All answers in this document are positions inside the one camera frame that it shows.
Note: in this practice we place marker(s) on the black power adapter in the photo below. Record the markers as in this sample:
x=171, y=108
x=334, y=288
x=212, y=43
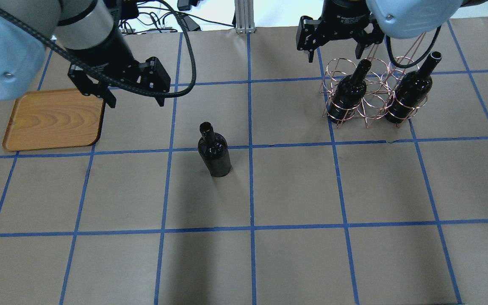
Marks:
x=189, y=23

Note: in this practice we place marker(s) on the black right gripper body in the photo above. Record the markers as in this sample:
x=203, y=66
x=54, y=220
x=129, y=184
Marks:
x=345, y=19

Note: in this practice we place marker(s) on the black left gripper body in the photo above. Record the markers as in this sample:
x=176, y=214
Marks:
x=107, y=54

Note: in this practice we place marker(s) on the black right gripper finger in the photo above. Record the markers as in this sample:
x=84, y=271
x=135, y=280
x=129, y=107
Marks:
x=364, y=42
x=306, y=44

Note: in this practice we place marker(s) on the aluminium frame post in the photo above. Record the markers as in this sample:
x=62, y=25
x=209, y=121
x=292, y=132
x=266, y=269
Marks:
x=244, y=16

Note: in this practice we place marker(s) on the wooden tray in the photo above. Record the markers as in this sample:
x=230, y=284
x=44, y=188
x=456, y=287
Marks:
x=54, y=119

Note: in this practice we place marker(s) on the dark wine bottle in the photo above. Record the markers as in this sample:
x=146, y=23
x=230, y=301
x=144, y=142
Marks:
x=348, y=94
x=213, y=149
x=412, y=90

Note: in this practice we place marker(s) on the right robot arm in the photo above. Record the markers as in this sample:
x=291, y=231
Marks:
x=405, y=19

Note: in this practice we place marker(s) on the copper wire bottle basket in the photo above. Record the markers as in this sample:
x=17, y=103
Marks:
x=381, y=80

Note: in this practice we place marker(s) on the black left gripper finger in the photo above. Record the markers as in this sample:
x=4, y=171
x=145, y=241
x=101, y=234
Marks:
x=154, y=76
x=108, y=98

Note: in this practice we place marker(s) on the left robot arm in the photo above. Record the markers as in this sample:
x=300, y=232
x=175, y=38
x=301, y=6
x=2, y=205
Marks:
x=84, y=28

